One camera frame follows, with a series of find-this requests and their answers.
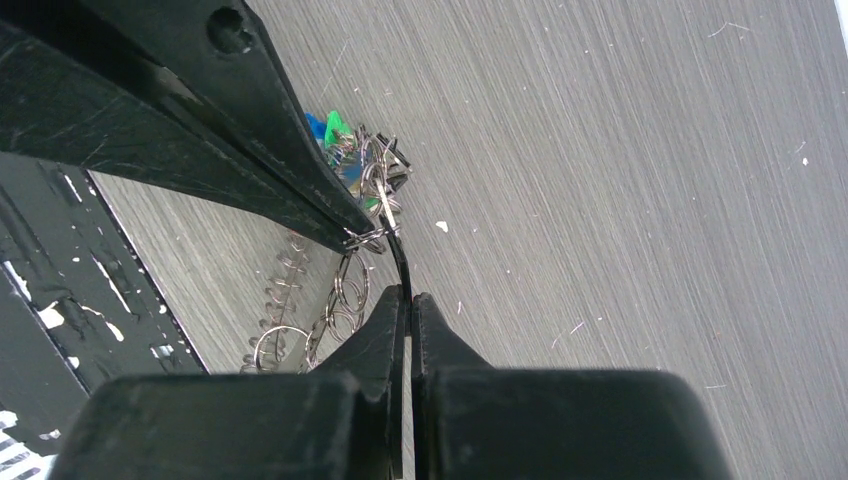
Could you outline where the green key tag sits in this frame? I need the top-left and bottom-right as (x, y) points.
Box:
(323, 110), (355, 168)

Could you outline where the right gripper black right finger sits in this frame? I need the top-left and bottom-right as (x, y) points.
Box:
(411, 293), (732, 479)

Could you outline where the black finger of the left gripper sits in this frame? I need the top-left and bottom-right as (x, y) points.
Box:
(85, 1), (374, 236)
(1, 20), (361, 252)

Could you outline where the large metal keyring disc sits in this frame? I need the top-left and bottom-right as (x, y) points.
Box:
(241, 125), (411, 374)

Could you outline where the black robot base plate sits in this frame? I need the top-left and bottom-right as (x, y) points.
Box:
(1, 154), (204, 456)

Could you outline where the blue key tag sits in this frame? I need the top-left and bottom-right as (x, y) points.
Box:
(305, 113), (327, 146)

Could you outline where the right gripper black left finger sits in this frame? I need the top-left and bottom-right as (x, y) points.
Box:
(51, 285), (406, 479)

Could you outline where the white slotted cable duct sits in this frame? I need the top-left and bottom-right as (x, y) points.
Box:
(1, 410), (62, 479)

